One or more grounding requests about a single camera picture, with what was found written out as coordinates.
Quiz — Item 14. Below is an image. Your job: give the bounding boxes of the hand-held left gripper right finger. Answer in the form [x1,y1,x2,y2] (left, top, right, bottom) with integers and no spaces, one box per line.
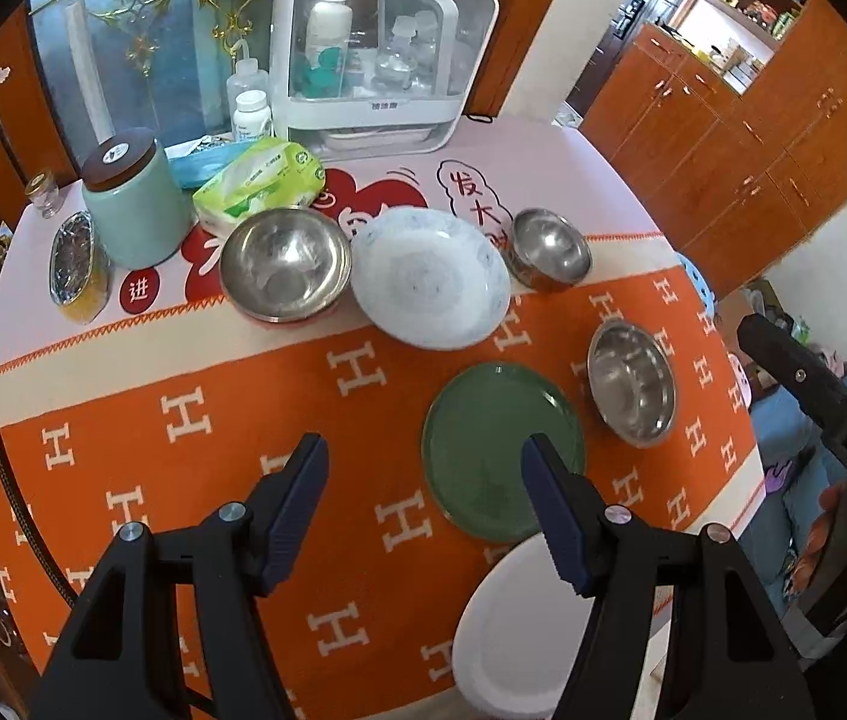
[520,433,818,720]

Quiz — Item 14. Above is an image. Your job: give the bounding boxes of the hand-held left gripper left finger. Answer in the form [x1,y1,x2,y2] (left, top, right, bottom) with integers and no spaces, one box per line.
[31,432,330,720]

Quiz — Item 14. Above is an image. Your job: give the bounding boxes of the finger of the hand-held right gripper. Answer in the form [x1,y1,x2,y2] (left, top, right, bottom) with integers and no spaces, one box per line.
[737,313,847,445]

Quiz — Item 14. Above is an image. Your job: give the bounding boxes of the green plate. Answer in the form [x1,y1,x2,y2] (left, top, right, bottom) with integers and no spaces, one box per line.
[421,362,587,545]

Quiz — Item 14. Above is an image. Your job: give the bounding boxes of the plain white plate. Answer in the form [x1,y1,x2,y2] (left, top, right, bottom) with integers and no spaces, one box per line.
[451,536,675,720]

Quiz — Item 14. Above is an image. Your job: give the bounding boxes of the plain steel bowl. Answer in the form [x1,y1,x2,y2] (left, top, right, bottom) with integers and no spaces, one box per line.
[586,319,678,449]

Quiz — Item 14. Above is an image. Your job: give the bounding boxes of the steel bowl pink outside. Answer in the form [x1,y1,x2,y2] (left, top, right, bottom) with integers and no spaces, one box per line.
[218,206,354,325]

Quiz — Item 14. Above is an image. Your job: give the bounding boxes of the small steel bowl copper outside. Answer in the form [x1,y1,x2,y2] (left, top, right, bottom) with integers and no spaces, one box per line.
[505,208,593,293]

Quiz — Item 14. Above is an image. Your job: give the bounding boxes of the white patterned bowl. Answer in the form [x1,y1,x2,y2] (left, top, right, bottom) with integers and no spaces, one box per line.
[350,208,513,351]

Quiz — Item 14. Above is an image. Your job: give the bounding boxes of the blue plastic stool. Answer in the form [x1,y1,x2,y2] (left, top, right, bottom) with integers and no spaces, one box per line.
[674,251,717,316]

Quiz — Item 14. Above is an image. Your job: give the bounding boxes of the orange patterned tablecloth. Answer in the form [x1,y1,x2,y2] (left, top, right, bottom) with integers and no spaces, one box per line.
[0,232,762,720]

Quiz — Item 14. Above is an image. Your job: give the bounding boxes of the orange wooden cabinets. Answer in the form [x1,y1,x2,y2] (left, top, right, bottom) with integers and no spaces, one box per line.
[584,0,847,301]

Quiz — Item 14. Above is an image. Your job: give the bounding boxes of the pink printed table cover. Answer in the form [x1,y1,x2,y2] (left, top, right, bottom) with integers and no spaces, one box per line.
[0,116,668,376]

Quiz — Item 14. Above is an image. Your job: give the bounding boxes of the foil covered yellow dish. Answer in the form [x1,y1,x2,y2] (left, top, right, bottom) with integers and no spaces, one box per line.
[48,210,113,325]

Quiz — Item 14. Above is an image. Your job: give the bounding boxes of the green canister brown lid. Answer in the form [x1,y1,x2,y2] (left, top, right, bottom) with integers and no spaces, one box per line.
[80,129,195,269]

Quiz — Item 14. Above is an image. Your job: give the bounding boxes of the green tissue pack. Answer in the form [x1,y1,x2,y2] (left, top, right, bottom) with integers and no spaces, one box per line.
[192,136,327,230]

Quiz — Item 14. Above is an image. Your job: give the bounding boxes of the blue wipes pack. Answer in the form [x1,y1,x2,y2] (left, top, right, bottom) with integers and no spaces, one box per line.
[166,133,244,188]

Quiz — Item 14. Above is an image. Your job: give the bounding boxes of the white pill bottle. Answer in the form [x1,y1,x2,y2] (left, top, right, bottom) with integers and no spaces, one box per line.
[232,90,274,143]

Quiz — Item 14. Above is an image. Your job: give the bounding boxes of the white storage cabinet clear door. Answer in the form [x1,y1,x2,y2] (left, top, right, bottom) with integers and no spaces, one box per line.
[267,0,501,162]

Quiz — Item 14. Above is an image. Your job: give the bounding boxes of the small glass jar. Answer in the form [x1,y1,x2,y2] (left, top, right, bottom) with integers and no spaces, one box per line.
[24,171,62,220]

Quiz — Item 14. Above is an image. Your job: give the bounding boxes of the clear squeeze bottle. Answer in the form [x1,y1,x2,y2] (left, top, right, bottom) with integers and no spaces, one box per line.
[226,37,270,137]

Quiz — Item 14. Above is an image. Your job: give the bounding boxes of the orange wooden door panel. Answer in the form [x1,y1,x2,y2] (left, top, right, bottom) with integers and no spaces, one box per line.
[453,0,582,117]

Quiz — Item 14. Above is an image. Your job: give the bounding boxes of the clear baby bottle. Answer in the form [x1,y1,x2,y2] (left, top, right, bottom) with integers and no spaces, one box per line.
[374,15,420,95]

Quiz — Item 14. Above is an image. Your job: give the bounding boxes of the white bottle green label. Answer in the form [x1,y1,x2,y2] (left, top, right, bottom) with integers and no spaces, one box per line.
[305,0,355,98]

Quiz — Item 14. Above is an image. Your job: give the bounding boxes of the wall shelf with goods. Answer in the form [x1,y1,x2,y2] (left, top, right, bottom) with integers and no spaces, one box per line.
[648,0,815,98]

